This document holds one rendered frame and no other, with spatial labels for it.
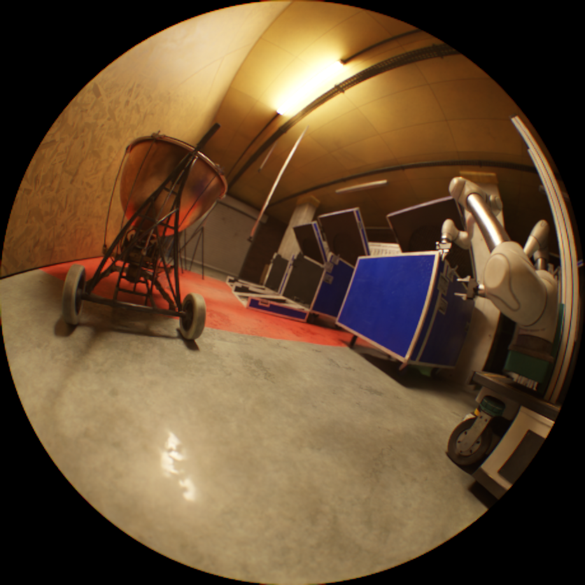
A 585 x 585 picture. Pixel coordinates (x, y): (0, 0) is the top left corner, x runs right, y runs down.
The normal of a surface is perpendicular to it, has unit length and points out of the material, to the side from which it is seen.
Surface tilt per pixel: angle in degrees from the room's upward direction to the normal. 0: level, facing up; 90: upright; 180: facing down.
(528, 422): 90
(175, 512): 0
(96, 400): 0
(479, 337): 90
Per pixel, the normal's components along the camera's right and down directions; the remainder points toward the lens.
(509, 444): -0.93, -0.34
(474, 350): -0.76, -0.27
